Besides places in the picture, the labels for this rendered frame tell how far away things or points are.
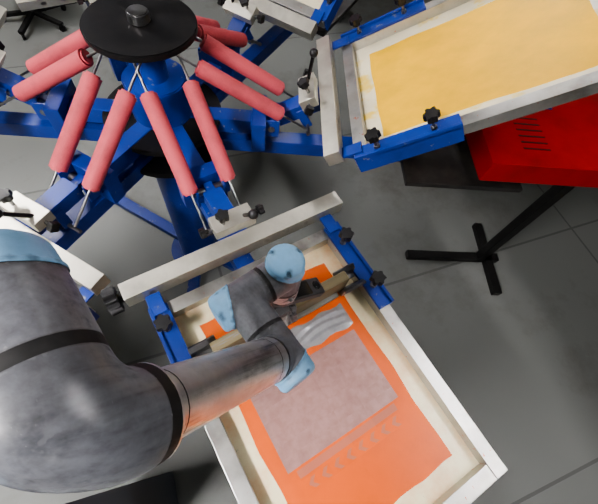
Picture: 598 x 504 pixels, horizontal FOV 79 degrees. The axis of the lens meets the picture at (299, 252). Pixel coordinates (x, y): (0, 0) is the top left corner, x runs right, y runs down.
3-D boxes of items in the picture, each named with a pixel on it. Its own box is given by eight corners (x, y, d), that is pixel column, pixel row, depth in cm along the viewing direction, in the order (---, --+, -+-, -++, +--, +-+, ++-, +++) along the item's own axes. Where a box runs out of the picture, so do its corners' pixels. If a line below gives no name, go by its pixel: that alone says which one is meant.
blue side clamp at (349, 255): (386, 308, 111) (394, 300, 104) (373, 315, 109) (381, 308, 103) (333, 232, 121) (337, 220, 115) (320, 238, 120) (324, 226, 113)
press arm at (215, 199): (246, 237, 111) (246, 228, 106) (228, 245, 109) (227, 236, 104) (222, 195, 117) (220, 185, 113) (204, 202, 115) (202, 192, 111)
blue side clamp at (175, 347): (216, 408, 92) (214, 406, 86) (198, 419, 91) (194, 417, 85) (170, 309, 103) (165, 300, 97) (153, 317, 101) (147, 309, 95)
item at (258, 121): (314, 170, 134) (320, 146, 124) (92, 259, 108) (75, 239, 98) (218, 41, 163) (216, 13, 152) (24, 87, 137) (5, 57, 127)
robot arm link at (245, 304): (236, 343, 60) (289, 306, 64) (201, 291, 64) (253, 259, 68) (238, 354, 67) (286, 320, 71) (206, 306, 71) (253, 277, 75)
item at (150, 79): (245, 260, 217) (237, 36, 98) (180, 290, 204) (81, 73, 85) (216, 210, 231) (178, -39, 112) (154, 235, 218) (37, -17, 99)
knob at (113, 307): (138, 309, 98) (129, 300, 91) (116, 319, 96) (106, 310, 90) (128, 287, 101) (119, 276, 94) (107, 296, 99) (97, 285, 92)
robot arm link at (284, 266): (253, 255, 66) (290, 232, 69) (253, 279, 76) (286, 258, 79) (279, 288, 64) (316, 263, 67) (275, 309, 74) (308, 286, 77)
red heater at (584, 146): (583, 107, 159) (606, 83, 148) (629, 193, 137) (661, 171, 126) (449, 95, 152) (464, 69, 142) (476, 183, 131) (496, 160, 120)
